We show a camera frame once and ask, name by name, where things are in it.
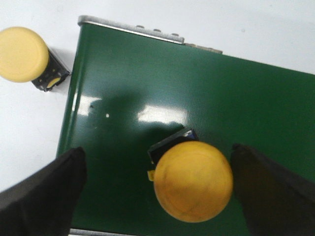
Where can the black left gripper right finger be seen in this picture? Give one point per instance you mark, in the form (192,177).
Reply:
(275,201)

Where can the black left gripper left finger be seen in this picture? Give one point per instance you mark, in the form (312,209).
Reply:
(43,204)

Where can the yellow mushroom push button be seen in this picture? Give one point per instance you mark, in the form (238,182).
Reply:
(192,180)
(25,57)

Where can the aluminium conveyor frame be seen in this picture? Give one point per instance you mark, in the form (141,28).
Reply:
(147,32)

